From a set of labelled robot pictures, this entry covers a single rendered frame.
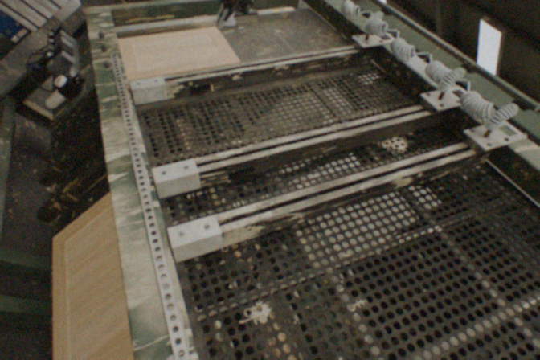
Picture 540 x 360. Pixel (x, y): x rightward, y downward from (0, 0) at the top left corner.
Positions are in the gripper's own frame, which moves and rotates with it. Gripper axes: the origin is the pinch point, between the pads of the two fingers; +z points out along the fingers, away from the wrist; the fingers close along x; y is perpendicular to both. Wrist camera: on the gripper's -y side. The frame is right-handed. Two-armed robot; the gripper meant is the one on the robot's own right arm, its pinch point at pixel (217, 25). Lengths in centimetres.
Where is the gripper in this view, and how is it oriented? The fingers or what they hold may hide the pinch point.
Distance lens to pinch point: 144.3
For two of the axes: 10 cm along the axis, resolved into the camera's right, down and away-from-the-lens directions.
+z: -5.0, 7.0, 5.1
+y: 7.5, 0.5, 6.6
